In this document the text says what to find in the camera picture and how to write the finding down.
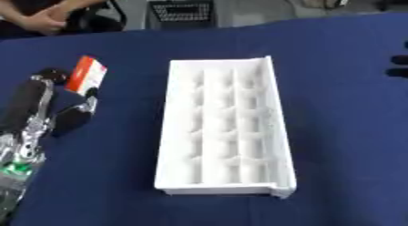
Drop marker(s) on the orange and white small box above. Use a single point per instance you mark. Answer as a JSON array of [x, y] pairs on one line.
[[86, 74]]

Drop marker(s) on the person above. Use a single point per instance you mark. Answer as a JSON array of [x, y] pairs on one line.
[[37, 14]]

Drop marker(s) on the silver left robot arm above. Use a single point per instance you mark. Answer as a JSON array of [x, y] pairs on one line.
[[16, 162]]

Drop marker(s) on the black mesh basket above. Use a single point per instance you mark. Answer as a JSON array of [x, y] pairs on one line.
[[182, 12]]

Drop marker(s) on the white compartment tray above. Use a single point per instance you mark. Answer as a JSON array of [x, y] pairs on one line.
[[225, 126]]

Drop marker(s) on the black office chair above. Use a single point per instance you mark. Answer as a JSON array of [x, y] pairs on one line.
[[95, 18]]

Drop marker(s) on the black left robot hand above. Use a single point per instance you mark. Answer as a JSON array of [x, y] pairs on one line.
[[24, 99]]

